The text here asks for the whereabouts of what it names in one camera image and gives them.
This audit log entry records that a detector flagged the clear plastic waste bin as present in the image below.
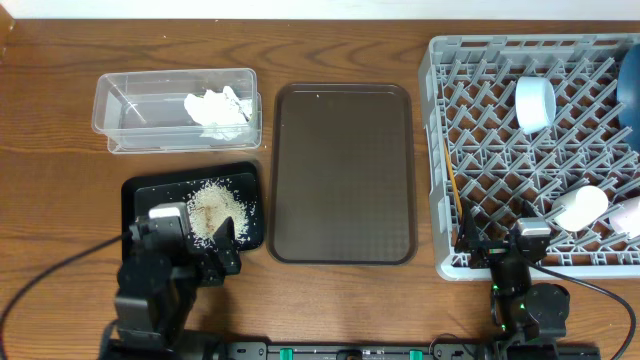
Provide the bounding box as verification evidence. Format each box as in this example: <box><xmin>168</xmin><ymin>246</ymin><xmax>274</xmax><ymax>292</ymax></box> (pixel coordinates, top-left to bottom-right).
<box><xmin>92</xmin><ymin>68</ymin><xmax>262</xmax><ymax>154</ymax></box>

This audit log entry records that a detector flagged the pile of white rice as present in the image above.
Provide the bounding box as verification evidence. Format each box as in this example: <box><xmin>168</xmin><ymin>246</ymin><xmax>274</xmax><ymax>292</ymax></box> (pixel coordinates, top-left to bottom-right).
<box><xmin>186</xmin><ymin>180</ymin><xmax>256</xmax><ymax>249</ymax></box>

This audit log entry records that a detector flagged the brown serving tray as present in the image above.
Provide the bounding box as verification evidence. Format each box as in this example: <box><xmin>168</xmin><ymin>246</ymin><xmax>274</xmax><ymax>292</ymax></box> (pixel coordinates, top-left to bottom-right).
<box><xmin>268</xmin><ymin>83</ymin><xmax>417</xmax><ymax>266</ymax></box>

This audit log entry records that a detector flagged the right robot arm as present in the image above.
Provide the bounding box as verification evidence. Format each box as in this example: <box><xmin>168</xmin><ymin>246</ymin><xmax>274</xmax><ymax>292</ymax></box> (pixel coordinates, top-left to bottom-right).
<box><xmin>454</xmin><ymin>204</ymin><xmax>570</xmax><ymax>359</ymax></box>

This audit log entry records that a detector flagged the grey dishwasher rack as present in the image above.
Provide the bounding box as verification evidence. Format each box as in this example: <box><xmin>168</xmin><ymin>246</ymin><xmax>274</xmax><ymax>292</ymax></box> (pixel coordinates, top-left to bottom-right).
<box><xmin>419</xmin><ymin>33</ymin><xmax>639</xmax><ymax>281</ymax></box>

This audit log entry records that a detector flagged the white napkin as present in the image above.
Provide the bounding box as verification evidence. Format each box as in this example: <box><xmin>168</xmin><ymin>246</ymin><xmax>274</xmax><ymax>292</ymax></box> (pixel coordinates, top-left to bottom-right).
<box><xmin>183</xmin><ymin>86</ymin><xmax>253</xmax><ymax>141</ymax></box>

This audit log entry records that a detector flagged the black rectangular tray bin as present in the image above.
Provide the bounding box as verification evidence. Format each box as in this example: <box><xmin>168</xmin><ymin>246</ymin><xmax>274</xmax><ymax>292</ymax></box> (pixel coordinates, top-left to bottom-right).
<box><xmin>121</xmin><ymin>162</ymin><xmax>264</xmax><ymax>251</ymax></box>

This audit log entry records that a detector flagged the dark blue plate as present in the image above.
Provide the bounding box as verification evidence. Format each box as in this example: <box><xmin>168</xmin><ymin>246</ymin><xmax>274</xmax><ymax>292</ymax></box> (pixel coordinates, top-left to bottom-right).
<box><xmin>616</xmin><ymin>44</ymin><xmax>639</xmax><ymax>151</ymax></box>

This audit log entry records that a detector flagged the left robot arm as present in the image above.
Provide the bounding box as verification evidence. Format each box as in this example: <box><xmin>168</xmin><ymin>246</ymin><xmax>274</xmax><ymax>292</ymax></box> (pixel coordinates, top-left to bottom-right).
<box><xmin>99</xmin><ymin>215</ymin><xmax>241</xmax><ymax>359</ymax></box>

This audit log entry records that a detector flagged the wooden chopstick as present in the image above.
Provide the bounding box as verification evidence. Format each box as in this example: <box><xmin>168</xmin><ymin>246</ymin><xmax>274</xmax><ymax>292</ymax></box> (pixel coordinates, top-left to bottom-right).
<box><xmin>443</xmin><ymin>139</ymin><xmax>463</xmax><ymax>220</ymax></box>

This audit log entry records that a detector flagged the white cup pink inside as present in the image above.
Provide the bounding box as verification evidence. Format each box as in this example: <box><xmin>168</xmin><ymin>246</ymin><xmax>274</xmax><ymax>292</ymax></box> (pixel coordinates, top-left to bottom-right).
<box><xmin>609</xmin><ymin>197</ymin><xmax>640</xmax><ymax>239</ymax></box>

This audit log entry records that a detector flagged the white cup green inside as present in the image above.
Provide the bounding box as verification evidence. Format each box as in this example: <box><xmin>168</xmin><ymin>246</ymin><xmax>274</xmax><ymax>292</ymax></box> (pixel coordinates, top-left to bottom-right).
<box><xmin>552</xmin><ymin>185</ymin><xmax>609</xmax><ymax>232</ymax></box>

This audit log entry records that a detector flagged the light blue small bowl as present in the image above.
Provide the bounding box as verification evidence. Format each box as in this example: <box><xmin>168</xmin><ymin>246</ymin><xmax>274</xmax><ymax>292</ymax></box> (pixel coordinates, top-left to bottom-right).
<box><xmin>515</xmin><ymin>77</ymin><xmax>556</xmax><ymax>134</ymax></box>

